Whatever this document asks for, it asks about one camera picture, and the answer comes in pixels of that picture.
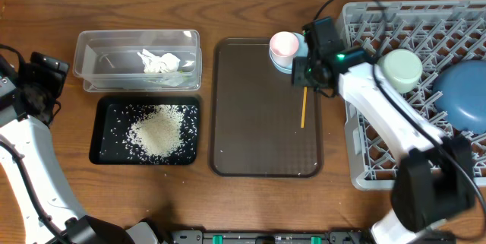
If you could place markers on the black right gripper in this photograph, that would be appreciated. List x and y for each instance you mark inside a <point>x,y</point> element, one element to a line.
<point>301,78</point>

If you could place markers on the wooden chopstick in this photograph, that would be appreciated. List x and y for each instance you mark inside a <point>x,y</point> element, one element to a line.
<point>304,106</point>

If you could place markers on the white pink cup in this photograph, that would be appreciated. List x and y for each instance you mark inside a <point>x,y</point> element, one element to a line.
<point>283,48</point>

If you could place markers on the mint green bowl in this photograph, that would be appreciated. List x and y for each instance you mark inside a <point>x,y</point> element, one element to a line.
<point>402,68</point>

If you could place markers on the dark blue plate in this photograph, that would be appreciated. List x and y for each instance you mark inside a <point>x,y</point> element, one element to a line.
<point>463,95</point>

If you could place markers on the yellow green snack wrapper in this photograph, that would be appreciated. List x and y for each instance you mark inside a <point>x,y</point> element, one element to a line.
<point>172,79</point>

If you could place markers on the white napkin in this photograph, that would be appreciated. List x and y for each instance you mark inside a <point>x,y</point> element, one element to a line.
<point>167,63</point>

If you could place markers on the pile of white rice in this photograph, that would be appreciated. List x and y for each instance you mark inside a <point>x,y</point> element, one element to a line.
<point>157,134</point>

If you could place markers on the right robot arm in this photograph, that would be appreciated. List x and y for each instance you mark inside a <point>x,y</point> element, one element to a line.
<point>434,181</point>

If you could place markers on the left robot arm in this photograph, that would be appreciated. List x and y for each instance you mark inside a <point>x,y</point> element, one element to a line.
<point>50,210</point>

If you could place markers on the grey dishwasher rack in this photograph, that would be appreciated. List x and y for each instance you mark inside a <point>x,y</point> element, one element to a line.
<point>441,34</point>

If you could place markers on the light blue small bowl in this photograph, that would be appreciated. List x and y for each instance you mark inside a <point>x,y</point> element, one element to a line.
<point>302,52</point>

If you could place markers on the brown serving tray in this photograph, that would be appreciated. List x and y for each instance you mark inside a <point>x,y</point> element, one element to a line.
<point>256,116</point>

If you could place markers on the clear plastic bin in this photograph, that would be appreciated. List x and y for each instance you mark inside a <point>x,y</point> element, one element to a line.
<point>107,60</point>

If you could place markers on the black plastic tray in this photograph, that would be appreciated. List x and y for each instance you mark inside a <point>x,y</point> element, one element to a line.
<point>100,124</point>

